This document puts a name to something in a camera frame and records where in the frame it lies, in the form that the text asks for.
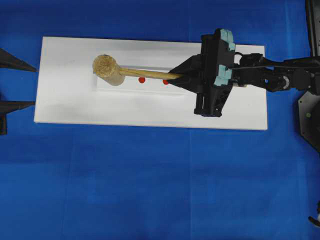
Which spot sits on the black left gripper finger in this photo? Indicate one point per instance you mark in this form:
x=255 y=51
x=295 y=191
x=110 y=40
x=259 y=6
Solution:
x=7 y=107
x=8 y=61

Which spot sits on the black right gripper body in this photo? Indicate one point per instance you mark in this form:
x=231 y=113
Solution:
x=211 y=105

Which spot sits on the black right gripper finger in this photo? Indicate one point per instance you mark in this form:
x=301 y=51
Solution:
x=192 y=66
x=197 y=85

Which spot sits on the wooden mallet hammer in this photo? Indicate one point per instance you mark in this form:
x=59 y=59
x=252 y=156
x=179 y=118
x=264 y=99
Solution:
x=106 y=68

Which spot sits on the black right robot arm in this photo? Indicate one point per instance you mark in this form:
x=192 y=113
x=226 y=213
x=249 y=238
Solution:
x=256 y=70

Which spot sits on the red dot mark near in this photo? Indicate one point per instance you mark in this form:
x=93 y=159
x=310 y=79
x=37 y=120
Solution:
x=165 y=82

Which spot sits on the red dot mark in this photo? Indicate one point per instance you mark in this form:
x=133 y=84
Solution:
x=165 y=82
x=141 y=79

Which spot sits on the red dot mark middle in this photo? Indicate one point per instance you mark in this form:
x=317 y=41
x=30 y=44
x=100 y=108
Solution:
x=141 y=79

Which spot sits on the white foam base board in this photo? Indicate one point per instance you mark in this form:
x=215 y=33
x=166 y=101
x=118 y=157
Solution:
x=65 y=92

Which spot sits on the blue table cloth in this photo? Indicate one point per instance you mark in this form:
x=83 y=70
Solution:
x=78 y=182

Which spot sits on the black equipment upper corner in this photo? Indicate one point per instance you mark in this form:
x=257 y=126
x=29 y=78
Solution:
x=312 y=9

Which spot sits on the black clip lower corner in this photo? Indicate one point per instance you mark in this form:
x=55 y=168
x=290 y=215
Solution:
x=315 y=221

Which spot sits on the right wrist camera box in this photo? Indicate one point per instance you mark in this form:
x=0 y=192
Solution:
x=225 y=57

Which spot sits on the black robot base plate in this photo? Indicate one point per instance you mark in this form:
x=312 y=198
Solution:
x=309 y=119

